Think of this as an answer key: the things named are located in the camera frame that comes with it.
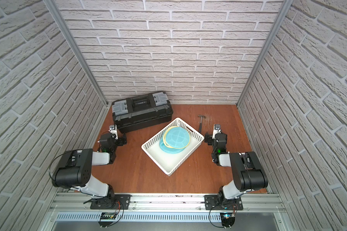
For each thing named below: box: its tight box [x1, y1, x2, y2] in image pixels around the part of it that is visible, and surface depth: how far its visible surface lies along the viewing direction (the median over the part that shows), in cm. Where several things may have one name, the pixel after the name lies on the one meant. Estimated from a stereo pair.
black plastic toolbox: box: [111, 91, 174, 134], surface depth 97 cm
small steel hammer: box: [197, 115, 206, 133], surface depth 109 cm
